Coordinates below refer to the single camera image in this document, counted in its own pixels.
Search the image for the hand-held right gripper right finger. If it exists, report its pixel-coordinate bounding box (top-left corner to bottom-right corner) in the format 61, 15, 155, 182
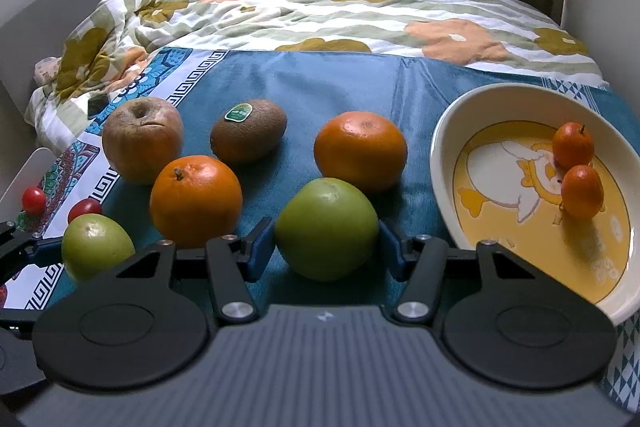
378, 218, 537, 324

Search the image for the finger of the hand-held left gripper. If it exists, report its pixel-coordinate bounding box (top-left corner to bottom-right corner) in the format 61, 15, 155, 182
0, 306, 41, 344
0, 221, 66, 280

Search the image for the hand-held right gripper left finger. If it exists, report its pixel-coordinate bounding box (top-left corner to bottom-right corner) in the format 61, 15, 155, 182
116, 217, 276, 327

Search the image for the red cherry tomato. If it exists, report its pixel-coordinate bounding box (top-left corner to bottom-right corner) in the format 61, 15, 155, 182
21, 187, 47, 215
67, 199, 104, 224

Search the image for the small green apple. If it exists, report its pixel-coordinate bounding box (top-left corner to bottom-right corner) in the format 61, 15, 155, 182
61, 214, 136, 284

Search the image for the large green apple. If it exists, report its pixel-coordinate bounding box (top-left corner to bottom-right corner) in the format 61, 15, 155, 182
274, 178, 380, 282

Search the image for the orange with green stem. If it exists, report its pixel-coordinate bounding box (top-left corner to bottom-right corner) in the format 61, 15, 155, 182
150, 155, 244, 250

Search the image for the orange mandarin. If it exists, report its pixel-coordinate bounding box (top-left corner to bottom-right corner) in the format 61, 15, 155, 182
314, 111, 408, 193

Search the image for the kiwi with green sticker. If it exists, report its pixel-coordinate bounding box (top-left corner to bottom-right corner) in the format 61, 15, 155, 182
210, 99, 288, 165

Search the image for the cream bowl with duck print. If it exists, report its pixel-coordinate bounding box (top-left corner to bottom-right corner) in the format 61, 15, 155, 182
430, 83, 640, 326

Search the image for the wrinkled brown apple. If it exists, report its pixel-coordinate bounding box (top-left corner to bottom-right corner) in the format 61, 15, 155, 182
102, 97, 183, 186

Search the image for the small orange kumquat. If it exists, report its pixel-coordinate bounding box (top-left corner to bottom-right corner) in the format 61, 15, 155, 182
561, 164, 604, 221
552, 122, 595, 170

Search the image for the white plastic panel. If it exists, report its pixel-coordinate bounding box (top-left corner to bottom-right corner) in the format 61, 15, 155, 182
0, 147, 54, 208

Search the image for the black phone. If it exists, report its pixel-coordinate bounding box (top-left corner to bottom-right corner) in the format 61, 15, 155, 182
87, 94, 111, 120

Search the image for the blue patterned bedspread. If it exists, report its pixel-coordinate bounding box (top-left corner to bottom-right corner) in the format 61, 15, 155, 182
0, 47, 640, 414

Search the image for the pink patterned pillow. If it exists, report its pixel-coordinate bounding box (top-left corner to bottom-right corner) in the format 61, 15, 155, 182
34, 57, 66, 86

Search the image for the floral striped quilt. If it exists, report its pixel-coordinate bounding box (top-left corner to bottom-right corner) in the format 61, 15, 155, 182
25, 0, 611, 154

